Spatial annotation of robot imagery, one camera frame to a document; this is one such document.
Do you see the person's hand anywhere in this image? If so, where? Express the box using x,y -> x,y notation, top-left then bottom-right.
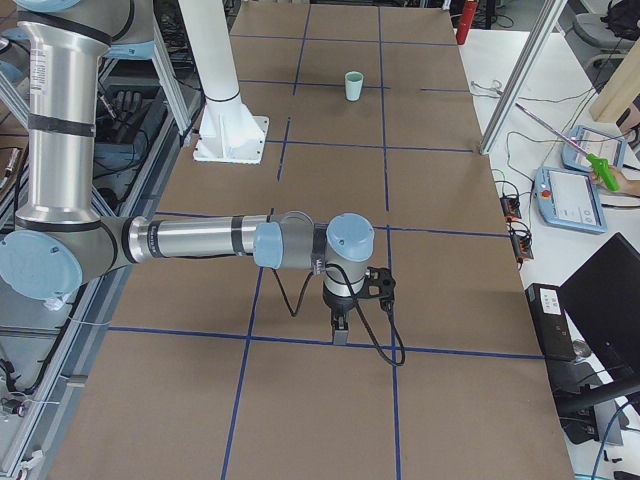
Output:
590,166 -> 640,197

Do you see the mint green cup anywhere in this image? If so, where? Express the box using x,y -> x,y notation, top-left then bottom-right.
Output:
345,80 -> 363,102
344,71 -> 364,82

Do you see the orange black electronics board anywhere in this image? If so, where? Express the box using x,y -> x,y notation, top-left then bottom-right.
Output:
500,195 -> 522,222

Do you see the wooden plank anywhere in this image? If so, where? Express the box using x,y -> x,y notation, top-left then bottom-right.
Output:
589,41 -> 640,123

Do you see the blue cable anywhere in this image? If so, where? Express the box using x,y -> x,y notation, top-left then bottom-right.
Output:
589,402 -> 631,480

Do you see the black computer box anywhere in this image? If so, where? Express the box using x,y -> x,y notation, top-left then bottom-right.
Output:
525,283 -> 576,362

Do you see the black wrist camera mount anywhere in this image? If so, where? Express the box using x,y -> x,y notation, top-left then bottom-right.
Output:
361,267 -> 396,302

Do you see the green handled grabber tool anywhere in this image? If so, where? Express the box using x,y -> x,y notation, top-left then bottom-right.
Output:
515,103 -> 620,192

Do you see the aluminium table frame rail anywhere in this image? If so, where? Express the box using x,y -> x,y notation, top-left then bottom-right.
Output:
1,120 -> 182,479

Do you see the aluminium frame post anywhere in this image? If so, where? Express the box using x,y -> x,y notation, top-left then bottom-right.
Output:
479,0 -> 567,155

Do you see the far teach pendant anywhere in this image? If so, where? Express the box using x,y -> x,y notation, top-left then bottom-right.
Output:
561,125 -> 627,172

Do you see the teach pendant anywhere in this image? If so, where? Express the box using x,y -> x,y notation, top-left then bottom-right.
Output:
561,125 -> 627,172
534,166 -> 607,234

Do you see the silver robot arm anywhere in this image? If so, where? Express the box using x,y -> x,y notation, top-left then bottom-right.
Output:
1,1 -> 374,345

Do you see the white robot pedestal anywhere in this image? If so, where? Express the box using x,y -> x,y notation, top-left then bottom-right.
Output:
179,0 -> 269,164

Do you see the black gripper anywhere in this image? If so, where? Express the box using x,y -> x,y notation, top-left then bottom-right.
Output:
323,286 -> 356,345

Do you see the black monitor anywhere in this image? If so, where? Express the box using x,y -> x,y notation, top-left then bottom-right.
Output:
559,233 -> 639,379

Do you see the red fire extinguisher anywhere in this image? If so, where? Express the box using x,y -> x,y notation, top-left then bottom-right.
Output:
456,0 -> 478,45

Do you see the near teach pendant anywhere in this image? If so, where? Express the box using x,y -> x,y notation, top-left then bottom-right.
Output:
534,166 -> 607,234

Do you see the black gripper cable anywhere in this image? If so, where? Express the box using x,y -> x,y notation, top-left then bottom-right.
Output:
272,264 -> 406,369

